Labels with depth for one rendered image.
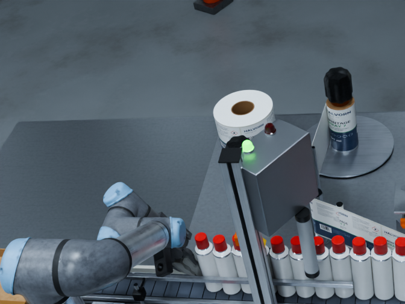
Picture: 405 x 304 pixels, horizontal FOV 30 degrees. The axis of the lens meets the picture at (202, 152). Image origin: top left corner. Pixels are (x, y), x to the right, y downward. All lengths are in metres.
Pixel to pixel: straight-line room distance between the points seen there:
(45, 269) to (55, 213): 1.12
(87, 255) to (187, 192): 1.06
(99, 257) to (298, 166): 0.47
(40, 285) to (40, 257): 0.05
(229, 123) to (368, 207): 0.53
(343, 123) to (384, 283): 0.60
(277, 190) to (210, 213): 0.76
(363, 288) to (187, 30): 3.33
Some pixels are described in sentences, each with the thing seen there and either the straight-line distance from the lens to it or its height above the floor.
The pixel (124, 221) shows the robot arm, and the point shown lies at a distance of 1.91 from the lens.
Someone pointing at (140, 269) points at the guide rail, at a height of 0.91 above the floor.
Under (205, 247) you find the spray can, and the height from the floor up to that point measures 1.06.
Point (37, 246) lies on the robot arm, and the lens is 1.56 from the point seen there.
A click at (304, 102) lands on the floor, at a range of 4.20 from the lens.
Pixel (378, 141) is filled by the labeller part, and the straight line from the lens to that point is 2.50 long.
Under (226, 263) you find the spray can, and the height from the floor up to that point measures 1.01.
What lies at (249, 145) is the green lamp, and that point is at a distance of 1.60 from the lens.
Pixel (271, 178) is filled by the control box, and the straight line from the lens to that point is 1.60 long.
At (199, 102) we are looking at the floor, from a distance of 4.38.
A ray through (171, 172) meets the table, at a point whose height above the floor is 0.83.
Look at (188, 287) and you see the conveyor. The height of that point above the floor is 0.88.
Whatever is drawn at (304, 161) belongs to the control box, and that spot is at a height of 1.41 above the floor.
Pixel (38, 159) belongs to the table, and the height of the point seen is 0.83.
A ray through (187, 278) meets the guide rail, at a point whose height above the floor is 0.96.
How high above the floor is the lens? 2.50
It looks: 39 degrees down
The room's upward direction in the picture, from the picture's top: 15 degrees counter-clockwise
